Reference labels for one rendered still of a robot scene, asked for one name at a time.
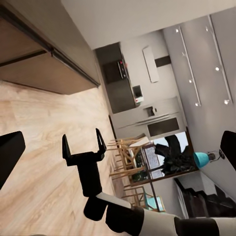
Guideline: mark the range hood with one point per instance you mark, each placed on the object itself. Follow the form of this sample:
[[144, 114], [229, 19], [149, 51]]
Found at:
[[153, 64]]

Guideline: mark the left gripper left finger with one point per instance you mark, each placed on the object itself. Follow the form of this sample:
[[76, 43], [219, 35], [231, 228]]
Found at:
[[12, 146]]

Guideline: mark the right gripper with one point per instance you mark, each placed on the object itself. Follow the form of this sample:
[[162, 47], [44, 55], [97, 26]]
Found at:
[[86, 163]]

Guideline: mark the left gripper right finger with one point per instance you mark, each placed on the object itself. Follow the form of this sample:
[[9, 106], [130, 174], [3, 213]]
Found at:
[[228, 146]]

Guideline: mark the room light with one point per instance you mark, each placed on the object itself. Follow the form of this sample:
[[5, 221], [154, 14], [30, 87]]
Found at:
[[202, 159]]

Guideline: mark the cabinet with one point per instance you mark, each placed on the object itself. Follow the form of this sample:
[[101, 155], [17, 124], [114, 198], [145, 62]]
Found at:
[[40, 46]]

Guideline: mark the microwave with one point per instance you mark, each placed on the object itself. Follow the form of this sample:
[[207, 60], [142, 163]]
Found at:
[[138, 94]]

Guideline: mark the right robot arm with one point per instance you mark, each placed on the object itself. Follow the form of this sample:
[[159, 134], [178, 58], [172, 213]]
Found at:
[[122, 216]]

